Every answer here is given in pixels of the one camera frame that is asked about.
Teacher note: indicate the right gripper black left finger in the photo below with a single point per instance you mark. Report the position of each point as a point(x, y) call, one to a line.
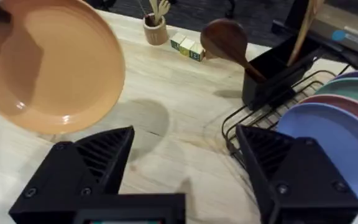
point(67, 174)

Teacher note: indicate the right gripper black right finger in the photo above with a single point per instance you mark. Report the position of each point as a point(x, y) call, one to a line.
point(303, 177)

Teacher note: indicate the orange plate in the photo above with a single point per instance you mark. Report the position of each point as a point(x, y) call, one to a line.
point(70, 71)

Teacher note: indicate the blue plate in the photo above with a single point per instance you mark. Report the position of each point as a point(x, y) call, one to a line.
point(337, 140)

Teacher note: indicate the pink plate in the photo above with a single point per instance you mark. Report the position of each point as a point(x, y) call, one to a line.
point(353, 107)

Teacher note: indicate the green plate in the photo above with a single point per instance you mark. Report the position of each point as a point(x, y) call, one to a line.
point(353, 90)

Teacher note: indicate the black cutlery caddy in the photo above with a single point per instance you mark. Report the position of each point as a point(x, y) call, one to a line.
point(275, 77)

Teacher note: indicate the pale wooden spatula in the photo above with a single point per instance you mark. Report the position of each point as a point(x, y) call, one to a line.
point(304, 29)

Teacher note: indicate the grey box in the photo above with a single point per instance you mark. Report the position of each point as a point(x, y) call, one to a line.
point(346, 26)

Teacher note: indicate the dark wooden spoon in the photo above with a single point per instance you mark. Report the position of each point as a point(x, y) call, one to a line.
point(224, 39)

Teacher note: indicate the pale wooden spoon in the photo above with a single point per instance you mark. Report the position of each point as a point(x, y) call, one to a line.
point(153, 7)

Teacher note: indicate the wooden utensil cup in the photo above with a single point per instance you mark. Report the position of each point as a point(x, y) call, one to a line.
point(156, 32)

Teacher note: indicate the pale wooden fork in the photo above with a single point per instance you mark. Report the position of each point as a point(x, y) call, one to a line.
point(164, 7)

